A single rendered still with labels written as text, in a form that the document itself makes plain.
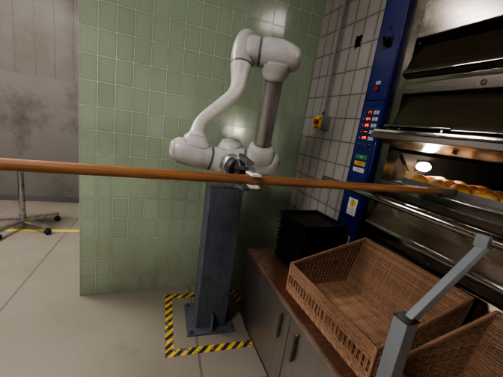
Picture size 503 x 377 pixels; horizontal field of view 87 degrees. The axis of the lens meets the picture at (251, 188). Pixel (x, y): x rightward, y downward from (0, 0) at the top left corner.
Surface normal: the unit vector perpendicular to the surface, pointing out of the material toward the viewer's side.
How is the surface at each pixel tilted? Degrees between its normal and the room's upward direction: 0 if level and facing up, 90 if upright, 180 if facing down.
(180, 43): 90
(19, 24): 90
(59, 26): 90
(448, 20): 90
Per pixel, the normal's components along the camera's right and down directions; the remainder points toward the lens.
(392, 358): -0.93, -0.05
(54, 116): 0.29, 0.25
